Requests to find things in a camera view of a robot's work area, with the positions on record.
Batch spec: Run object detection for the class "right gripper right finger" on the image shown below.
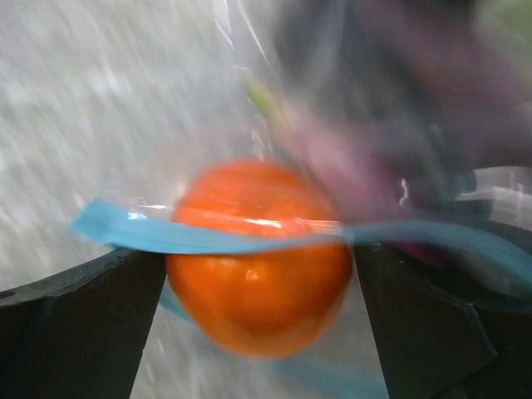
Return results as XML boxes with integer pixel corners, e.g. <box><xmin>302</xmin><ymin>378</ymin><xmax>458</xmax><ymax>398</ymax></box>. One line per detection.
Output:
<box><xmin>352</xmin><ymin>221</ymin><xmax>531</xmax><ymax>398</ymax></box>

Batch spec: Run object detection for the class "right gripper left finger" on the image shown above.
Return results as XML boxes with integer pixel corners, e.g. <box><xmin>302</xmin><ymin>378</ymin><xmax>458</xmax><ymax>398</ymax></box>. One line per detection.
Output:
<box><xmin>1</xmin><ymin>249</ymin><xmax>165</xmax><ymax>399</ymax></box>

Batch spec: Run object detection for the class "clear zip top bag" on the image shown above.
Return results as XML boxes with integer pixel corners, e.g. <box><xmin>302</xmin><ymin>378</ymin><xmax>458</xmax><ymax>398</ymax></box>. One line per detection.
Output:
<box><xmin>72</xmin><ymin>2</ymin><xmax>531</xmax><ymax>398</ymax></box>

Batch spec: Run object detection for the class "orange fake fruit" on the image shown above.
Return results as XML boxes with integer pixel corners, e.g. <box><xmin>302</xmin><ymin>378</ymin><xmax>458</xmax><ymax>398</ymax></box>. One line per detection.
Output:
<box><xmin>166</xmin><ymin>160</ymin><xmax>352</xmax><ymax>358</ymax></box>

